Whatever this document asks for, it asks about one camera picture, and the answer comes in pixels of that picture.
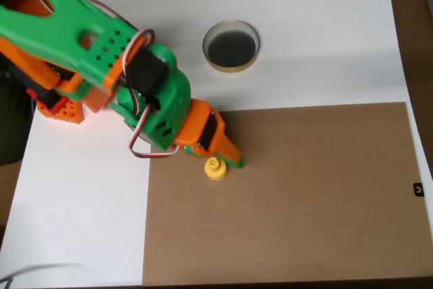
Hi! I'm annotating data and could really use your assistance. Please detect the small yellow peg piece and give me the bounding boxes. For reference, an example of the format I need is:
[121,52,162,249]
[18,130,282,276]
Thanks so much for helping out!
[204,157,228,182]

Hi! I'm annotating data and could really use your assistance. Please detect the round dish with dark bottom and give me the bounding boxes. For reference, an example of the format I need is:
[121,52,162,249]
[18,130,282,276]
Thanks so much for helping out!
[202,19,261,74]

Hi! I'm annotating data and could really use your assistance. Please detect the brown cardboard sheet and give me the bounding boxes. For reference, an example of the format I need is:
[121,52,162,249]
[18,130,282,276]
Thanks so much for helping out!
[141,102,433,286]

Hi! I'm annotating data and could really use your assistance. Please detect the red and black clamp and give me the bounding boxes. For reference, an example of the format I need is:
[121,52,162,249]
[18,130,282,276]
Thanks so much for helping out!
[26,87,68,114]

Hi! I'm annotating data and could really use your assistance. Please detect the large white base sheet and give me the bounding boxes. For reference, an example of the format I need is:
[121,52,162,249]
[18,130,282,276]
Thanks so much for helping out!
[0,0,433,289]

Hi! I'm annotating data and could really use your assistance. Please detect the white red servo cable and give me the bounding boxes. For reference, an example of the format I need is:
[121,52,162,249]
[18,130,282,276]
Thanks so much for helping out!
[129,94,181,160]

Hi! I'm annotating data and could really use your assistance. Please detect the thin grey cable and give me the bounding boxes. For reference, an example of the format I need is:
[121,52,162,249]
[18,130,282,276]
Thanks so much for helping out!
[0,263,85,289]

